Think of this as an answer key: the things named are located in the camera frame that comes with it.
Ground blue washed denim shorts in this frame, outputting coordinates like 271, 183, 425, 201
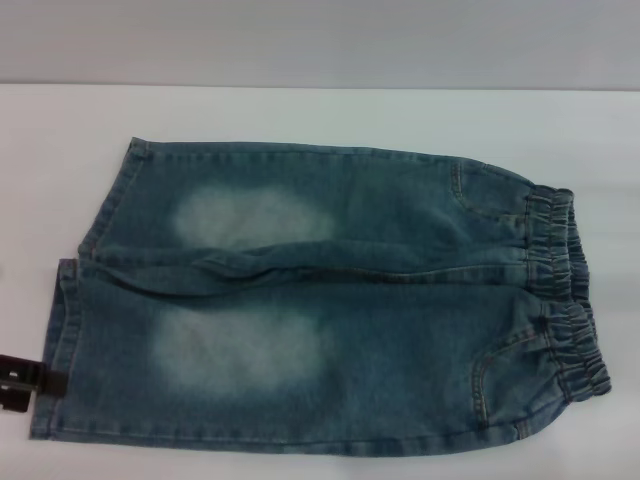
27, 135, 614, 449

